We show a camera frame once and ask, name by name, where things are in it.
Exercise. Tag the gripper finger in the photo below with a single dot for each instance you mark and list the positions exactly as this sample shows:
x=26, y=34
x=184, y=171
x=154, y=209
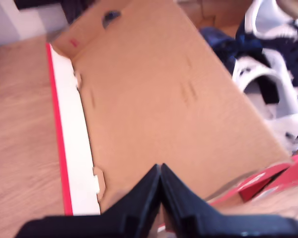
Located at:
x=186, y=213
x=139, y=213

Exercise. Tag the red Nike shoebox with lid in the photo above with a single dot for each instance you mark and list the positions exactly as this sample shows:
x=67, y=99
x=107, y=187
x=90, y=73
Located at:
x=151, y=99

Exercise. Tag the navy blue suede shoe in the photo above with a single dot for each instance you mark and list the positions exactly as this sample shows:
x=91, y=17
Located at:
x=285, y=116
x=251, y=19

